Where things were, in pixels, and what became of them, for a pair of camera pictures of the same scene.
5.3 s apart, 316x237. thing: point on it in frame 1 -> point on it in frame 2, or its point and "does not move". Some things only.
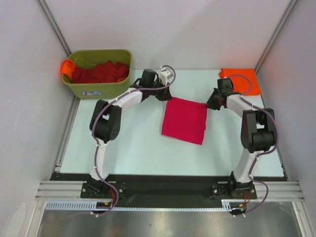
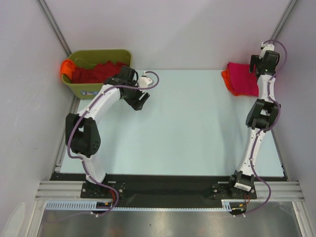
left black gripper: [165, 95] -> [136, 103]
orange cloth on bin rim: [67, 67] does not move
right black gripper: [210, 103] -> [253, 61]
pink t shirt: [185, 120] -> [244, 83]
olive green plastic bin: [110, 90] does not move
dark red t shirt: [106, 72] does not move
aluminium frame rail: [61, 190] does not move
